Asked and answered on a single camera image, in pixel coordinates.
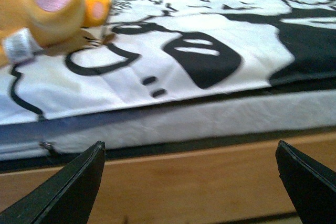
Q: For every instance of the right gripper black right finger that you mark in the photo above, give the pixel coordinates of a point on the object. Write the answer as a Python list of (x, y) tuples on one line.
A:
[(309, 184)]

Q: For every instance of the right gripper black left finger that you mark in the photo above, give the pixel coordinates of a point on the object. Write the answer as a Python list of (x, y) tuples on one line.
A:
[(67, 196)]

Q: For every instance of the white mattress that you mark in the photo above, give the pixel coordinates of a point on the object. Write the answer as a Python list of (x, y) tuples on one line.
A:
[(171, 123)]

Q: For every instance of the orange plush toy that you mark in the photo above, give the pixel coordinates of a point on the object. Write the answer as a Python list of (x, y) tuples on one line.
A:
[(30, 27)]

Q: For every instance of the black and white bedsheet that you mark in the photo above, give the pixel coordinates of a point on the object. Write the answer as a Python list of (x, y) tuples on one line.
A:
[(174, 50)]

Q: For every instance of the wooden bed frame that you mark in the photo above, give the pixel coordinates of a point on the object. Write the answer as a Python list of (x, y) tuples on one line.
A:
[(231, 179)]

